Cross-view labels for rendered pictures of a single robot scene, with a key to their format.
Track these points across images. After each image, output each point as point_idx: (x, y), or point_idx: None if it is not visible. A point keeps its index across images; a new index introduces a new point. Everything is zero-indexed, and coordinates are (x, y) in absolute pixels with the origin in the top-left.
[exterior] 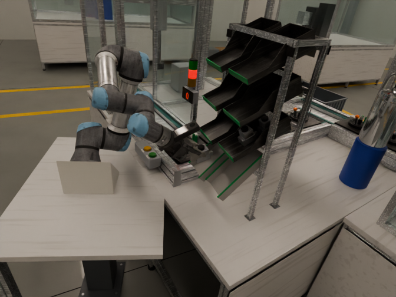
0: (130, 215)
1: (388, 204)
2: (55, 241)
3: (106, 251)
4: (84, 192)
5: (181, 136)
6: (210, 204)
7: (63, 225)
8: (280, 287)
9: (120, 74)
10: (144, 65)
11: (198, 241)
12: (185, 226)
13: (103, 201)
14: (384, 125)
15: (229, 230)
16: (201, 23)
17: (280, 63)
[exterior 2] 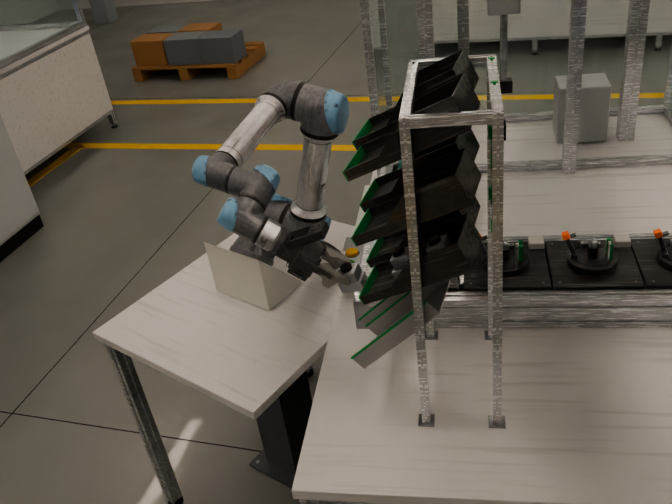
0: (262, 348)
1: None
2: (164, 346)
3: (200, 379)
4: (237, 297)
5: (294, 242)
6: (384, 376)
7: (185, 331)
8: None
9: (300, 126)
10: (328, 114)
11: (311, 418)
12: (315, 391)
13: (249, 316)
14: None
15: (371, 424)
16: (460, 34)
17: (399, 150)
